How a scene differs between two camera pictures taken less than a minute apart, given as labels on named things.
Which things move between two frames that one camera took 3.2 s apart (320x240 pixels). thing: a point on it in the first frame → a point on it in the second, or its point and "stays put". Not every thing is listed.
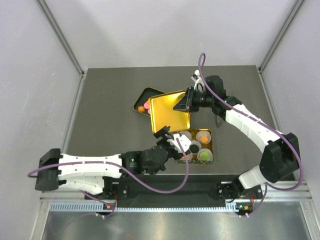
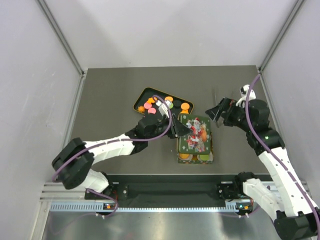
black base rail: x=190 y=190 stays put
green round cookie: x=204 y=156 stays put
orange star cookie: x=141 y=109 stays put
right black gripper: x=187 y=103 → x=227 y=105
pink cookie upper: x=146 y=105 stays put
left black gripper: x=164 y=133 → x=178 y=129
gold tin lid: x=163 y=113 → x=198 y=141
